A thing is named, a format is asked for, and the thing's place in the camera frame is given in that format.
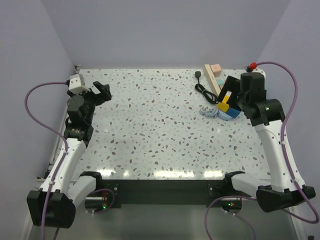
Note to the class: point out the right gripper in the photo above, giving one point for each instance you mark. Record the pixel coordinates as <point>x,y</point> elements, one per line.
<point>230,84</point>

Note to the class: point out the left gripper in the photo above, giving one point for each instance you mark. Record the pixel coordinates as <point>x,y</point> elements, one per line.
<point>104,96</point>

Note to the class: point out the yellow cube socket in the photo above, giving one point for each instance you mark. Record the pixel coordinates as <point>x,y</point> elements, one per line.
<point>224,106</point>

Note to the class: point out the blue cube plug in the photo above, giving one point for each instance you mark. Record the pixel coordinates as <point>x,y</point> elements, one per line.
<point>233,113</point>

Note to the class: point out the pink cube plug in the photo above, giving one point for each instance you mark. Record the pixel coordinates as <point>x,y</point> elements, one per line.
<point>216,69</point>

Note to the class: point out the teal small plug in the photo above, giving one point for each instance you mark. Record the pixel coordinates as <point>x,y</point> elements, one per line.
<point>220,82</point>

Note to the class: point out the light blue round socket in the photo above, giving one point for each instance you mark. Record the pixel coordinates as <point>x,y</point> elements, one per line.
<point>222,115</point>

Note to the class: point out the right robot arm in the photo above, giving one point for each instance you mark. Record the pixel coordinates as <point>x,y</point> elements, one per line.
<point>286,188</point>

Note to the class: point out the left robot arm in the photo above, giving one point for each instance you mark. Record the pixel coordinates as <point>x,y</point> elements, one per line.
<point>55,203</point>

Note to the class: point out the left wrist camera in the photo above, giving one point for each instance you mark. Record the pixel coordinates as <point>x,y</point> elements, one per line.
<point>77,84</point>

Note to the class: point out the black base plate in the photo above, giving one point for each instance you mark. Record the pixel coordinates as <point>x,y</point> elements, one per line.
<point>158,192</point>

